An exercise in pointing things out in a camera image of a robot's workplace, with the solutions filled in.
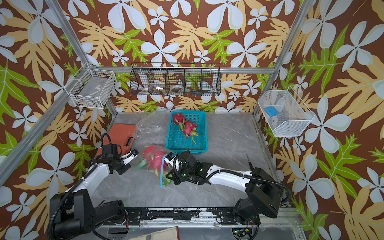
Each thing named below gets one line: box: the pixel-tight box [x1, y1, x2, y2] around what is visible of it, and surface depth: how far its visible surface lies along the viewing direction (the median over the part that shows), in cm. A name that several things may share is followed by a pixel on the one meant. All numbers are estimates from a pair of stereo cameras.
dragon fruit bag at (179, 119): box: [172, 112, 186, 131], surface depth 103 cm
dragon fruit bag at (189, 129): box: [179, 121, 199, 145], surface depth 100 cm
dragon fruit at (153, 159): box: [137, 145, 169, 176], surface depth 78 cm
